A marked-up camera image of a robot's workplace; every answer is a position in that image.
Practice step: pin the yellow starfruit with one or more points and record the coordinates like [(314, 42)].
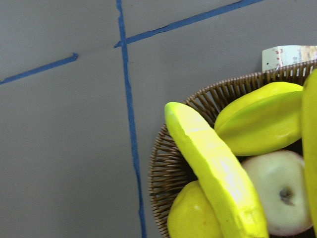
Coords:
[(262, 121)]

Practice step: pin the brown wicker basket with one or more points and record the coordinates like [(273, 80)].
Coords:
[(168, 170)]

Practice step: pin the yellow banana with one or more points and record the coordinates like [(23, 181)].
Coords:
[(309, 141), (225, 183)]

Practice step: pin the pale apple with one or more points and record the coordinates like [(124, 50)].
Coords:
[(279, 180)]

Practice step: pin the yellow lemon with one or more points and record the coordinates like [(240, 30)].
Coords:
[(191, 215)]

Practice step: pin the paper basket tag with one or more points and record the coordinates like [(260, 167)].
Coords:
[(280, 56)]

